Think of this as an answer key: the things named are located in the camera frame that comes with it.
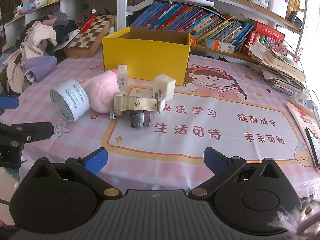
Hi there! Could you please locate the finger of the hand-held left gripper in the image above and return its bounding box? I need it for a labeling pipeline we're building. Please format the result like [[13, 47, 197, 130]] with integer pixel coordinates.
[[0, 121, 54, 146], [0, 96, 20, 110]]

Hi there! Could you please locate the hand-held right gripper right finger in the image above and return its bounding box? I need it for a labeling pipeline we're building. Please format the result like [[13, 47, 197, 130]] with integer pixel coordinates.
[[187, 147, 288, 201]]

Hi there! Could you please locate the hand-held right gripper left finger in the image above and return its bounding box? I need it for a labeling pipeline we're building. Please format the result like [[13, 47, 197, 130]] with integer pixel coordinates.
[[25, 147, 123, 201]]

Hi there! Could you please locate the grey purple toy car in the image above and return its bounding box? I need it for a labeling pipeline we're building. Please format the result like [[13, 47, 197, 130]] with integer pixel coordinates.
[[129, 110, 151, 128]]

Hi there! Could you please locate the pink plush toy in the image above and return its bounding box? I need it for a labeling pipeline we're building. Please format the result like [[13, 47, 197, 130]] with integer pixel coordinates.
[[80, 69, 120, 113]]

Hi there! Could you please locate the small white plastic case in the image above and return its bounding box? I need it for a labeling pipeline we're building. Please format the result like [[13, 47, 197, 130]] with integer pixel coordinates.
[[117, 65, 129, 88]]

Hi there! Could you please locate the white plug charger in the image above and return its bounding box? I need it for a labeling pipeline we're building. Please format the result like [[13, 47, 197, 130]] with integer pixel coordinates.
[[151, 74, 177, 103]]

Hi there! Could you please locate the yellow cardboard box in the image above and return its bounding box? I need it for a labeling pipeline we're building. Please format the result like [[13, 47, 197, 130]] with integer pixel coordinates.
[[102, 26, 192, 87]]

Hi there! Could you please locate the pink checked desktop cloth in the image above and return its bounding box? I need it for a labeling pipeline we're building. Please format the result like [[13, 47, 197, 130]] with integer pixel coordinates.
[[0, 49, 320, 205]]

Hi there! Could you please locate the lavender garment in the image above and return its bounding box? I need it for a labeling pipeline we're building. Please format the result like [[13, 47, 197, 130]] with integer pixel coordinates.
[[24, 56, 58, 83]]

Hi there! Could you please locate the white printed tape roll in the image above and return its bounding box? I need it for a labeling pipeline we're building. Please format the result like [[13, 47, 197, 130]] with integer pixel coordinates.
[[50, 79, 90, 124]]

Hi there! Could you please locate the white elongated plastic gadget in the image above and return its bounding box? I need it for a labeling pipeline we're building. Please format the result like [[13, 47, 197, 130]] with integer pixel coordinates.
[[110, 92, 167, 120]]

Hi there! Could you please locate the pile of clothes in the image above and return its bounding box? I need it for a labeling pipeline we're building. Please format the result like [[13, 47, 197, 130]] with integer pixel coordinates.
[[5, 12, 80, 93]]

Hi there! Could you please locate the pink booklet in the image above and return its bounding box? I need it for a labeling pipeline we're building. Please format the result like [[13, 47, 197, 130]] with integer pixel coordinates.
[[286, 102, 320, 173]]

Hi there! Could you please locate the black phone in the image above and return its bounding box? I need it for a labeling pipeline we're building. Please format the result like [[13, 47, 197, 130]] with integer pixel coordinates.
[[305, 127, 320, 168]]

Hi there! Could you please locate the wooden chessboard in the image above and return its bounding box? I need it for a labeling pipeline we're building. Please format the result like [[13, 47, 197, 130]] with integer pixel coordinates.
[[64, 14, 116, 57]]

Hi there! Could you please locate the white power strip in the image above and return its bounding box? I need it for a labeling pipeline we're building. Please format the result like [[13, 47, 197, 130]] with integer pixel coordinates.
[[290, 89, 319, 110]]

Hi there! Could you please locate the red tassel ornament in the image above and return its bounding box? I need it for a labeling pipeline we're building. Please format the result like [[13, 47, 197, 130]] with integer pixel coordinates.
[[79, 9, 97, 32]]

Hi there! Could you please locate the stack of papers and books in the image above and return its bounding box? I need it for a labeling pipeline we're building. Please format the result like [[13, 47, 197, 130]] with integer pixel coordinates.
[[249, 41, 308, 96]]

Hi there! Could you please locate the red thick book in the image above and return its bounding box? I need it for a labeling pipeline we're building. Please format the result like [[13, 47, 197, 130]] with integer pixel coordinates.
[[247, 22, 285, 55]]

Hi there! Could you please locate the row of colourful books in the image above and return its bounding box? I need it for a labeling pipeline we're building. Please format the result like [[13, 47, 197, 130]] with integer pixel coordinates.
[[130, 1, 254, 52]]

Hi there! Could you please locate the white wooden bookshelf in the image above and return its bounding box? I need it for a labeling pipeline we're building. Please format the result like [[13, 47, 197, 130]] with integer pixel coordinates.
[[0, 0, 310, 63]]

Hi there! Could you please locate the thick white-paged book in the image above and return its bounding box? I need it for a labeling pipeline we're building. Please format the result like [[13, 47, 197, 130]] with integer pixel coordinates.
[[127, 0, 160, 12]]

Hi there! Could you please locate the white flat panel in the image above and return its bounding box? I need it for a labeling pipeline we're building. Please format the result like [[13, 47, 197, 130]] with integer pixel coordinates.
[[161, 0, 215, 7]]

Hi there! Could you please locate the white pen holder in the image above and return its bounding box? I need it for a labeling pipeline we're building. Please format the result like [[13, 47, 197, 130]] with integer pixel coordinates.
[[269, 0, 288, 18]]

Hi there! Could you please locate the fuzzy charm keychain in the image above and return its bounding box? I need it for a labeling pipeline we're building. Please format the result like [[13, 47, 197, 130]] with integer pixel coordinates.
[[267, 200, 320, 240]]

